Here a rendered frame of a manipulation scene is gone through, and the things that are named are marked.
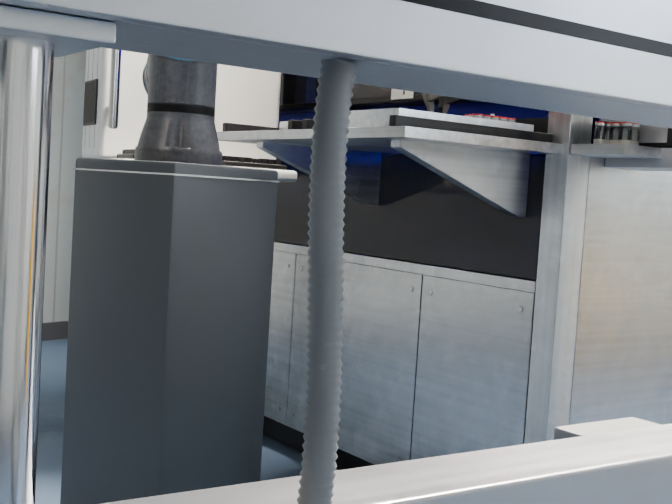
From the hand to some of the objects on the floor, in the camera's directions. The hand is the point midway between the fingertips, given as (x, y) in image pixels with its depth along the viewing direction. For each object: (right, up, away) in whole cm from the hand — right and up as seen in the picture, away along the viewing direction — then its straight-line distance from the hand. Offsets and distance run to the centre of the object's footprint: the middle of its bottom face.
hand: (435, 110), depth 195 cm
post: (+21, -95, +4) cm, 97 cm away
